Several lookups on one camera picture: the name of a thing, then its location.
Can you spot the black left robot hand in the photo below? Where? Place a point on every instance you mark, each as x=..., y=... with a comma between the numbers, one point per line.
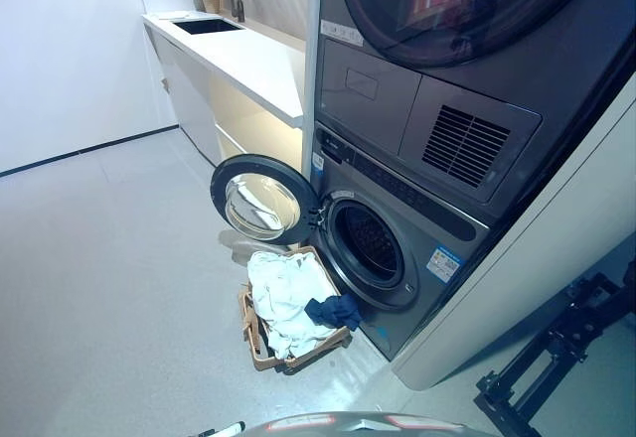
x=229, y=429

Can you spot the grey robot torso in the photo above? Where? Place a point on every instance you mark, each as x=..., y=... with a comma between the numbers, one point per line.
x=363, y=425

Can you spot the round washing machine door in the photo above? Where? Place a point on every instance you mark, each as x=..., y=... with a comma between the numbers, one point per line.
x=261, y=199

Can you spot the brown wicker laundry basket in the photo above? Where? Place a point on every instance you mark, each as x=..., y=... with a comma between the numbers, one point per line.
x=258, y=342

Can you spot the dark grey tumble dryer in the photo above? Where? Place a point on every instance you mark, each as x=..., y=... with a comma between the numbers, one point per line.
x=447, y=84

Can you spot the black metal frame stand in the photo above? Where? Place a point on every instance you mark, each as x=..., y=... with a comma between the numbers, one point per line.
x=556, y=347

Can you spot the black rectangular sink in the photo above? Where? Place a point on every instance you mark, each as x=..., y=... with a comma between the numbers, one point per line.
x=206, y=26

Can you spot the grey front-load washing machine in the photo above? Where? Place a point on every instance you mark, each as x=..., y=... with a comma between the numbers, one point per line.
x=427, y=278

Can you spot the white cabinet side panel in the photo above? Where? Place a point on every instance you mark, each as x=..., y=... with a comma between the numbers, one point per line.
x=522, y=268

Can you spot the dark blue garment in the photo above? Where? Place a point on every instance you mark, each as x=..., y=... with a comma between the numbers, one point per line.
x=335, y=310

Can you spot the white counter cabinet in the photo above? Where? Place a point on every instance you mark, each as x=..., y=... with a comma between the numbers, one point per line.
x=228, y=84

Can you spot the white crumpled cloth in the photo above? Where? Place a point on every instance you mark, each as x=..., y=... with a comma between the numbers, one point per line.
x=285, y=298

